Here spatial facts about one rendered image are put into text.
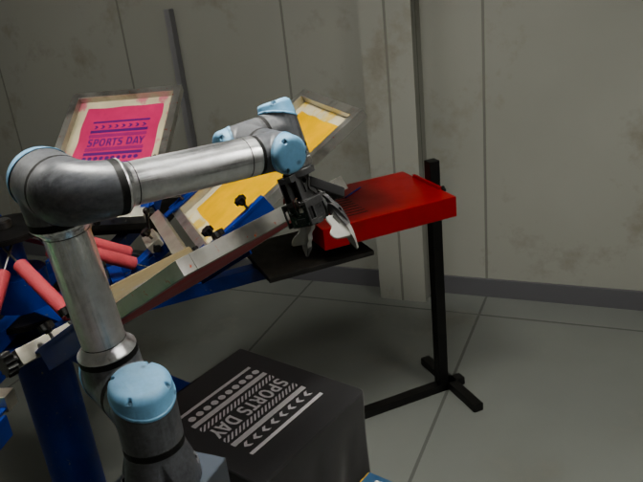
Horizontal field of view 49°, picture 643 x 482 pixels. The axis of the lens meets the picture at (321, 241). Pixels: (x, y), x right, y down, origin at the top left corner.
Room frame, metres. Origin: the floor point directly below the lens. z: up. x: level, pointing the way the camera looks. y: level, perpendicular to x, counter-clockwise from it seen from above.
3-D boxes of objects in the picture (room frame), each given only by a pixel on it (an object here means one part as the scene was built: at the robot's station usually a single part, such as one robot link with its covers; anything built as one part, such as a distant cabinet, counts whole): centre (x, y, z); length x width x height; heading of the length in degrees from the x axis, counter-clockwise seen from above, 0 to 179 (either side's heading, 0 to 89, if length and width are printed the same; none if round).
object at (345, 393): (1.65, 0.25, 0.95); 0.48 x 0.44 x 0.01; 50
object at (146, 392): (1.10, 0.36, 1.37); 0.13 x 0.12 x 0.14; 35
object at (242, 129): (1.39, 0.13, 1.77); 0.11 x 0.11 x 0.08; 35
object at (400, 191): (2.86, -0.21, 1.06); 0.61 x 0.46 x 0.12; 110
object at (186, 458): (1.09, 0.36, 1.25); 0.15 x 0.15 x 0.10
